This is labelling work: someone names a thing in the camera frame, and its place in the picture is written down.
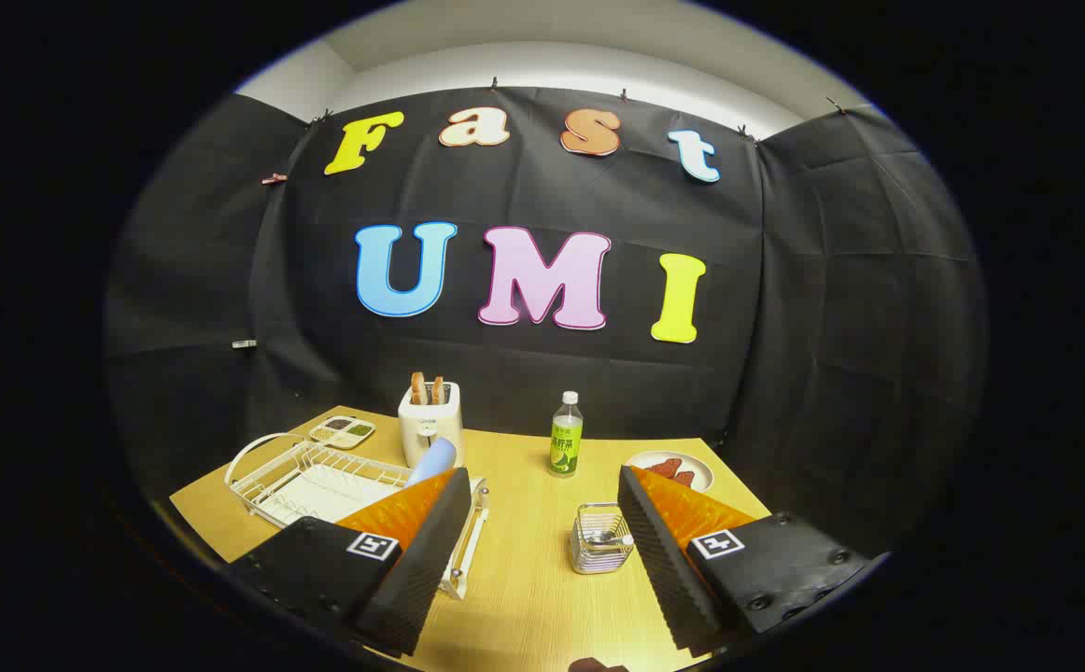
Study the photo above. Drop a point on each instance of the green label drink bottle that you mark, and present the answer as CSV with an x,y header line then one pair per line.
x,y
566,443

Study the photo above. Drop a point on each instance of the toasted bread slice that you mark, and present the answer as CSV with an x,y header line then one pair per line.
x,y
418,387
437,390

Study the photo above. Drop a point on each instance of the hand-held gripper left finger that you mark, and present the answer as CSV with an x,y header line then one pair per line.
x,y
430,551

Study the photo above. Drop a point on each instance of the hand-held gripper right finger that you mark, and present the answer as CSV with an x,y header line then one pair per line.
x,y
659,560

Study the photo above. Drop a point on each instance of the white toaster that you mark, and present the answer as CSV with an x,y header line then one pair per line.
x,y
426,427

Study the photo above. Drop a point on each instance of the compartment snack tray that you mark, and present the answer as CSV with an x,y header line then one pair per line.
x,y
342,432

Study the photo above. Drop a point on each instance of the cream dish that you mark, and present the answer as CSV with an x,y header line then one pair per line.
x,y
697,464

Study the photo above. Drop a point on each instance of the red meat patty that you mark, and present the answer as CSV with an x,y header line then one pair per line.
x,y
664,468
684,479

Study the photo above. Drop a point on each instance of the light blue plate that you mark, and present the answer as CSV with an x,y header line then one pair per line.
x,y
436,459

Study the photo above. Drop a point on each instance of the black backdrop cloth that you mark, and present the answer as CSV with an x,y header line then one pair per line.
x,y
804,299

